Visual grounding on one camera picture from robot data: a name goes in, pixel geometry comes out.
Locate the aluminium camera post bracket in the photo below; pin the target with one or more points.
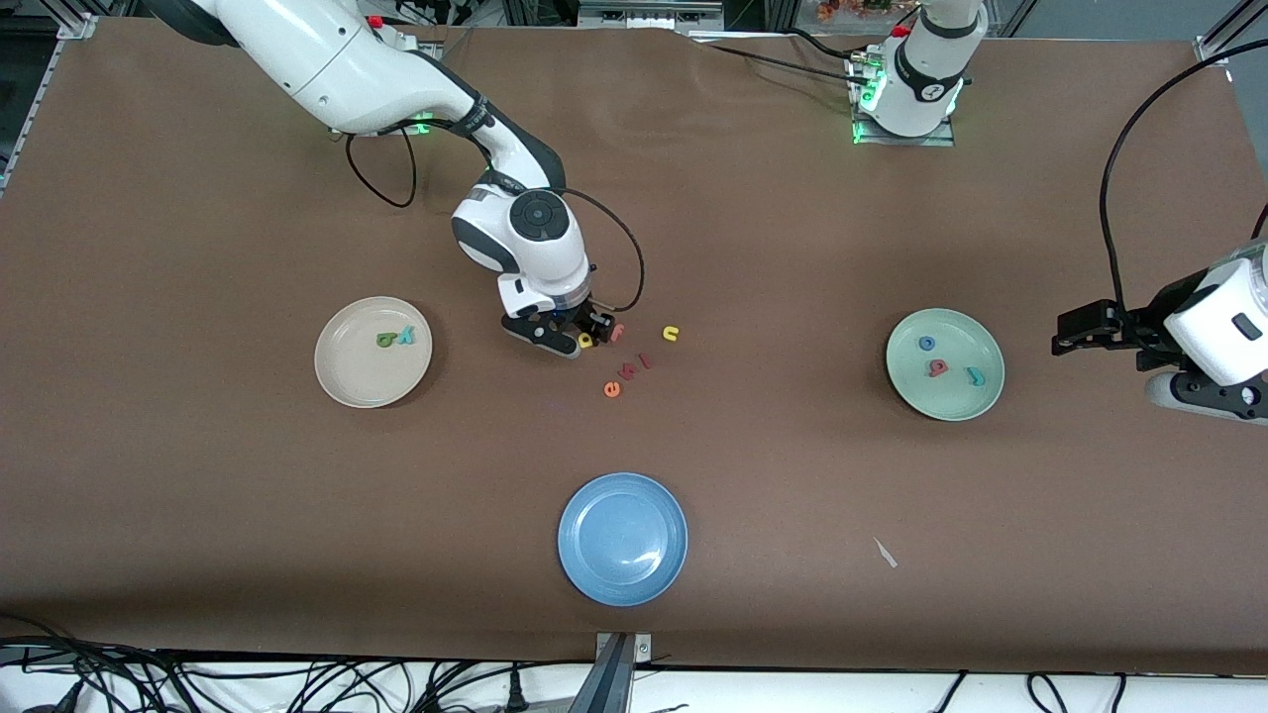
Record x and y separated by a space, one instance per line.
614 673

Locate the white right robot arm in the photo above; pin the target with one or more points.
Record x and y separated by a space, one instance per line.
327 59

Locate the orange artificial flowers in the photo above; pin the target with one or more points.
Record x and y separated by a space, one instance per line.
852 8

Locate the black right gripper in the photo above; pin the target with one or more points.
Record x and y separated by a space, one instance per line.
591 319

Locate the metal table corner bracket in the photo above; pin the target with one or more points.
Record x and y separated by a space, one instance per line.
79 27
1214 54

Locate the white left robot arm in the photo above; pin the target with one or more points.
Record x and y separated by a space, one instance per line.
926 79

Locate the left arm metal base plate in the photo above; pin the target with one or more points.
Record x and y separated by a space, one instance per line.
941 141

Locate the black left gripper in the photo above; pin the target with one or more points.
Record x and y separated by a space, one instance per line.
1152 318

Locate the black power plug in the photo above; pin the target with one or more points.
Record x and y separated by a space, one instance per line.
515 693

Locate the salmon foam letter b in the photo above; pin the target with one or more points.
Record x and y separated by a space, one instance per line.
938 373

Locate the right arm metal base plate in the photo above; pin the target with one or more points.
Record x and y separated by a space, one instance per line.
406 130

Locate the pale green round plate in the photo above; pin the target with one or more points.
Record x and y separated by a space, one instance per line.
946 401

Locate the aluminium frame rail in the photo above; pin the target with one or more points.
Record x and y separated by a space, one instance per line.
1238 18
30 109

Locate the beige brown round plate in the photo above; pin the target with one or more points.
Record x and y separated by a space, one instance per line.
347 381

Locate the brown table cover sheet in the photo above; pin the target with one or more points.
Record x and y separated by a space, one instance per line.
198 495

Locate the grey power strip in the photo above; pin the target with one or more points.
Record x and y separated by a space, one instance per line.
649 14

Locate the small white paper scrap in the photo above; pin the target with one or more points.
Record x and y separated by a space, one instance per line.
885 553

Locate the blue round plate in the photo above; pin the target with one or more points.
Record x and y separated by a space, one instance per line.
622 540

